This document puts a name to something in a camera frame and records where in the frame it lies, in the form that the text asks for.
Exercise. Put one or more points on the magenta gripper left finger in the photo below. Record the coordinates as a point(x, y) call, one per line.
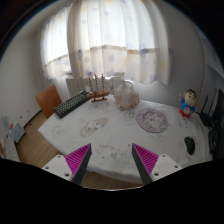
point(71, 167)

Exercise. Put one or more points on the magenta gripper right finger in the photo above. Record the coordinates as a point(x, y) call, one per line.
point(151, 166)

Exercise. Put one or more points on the black computer mouse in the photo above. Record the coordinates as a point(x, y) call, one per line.
point(190, 145)

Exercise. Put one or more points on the white patterned tablecloth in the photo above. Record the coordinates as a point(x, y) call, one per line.
point(111, 133)

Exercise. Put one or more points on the black mechanical keyboard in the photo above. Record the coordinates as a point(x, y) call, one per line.
point(73, 103)

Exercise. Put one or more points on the brown wooden board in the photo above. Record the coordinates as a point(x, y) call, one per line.
point(48, 99)

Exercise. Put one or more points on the wooden model sailing ship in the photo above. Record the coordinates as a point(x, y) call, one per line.
point(96, 94)

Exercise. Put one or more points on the cartoon boy figurine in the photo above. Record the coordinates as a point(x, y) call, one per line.
point(188, 103)

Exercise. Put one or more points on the black wifi router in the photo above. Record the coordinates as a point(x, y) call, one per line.
point(206, 118)

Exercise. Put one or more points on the white sheer curtain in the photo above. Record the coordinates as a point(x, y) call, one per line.
point(127, 38)

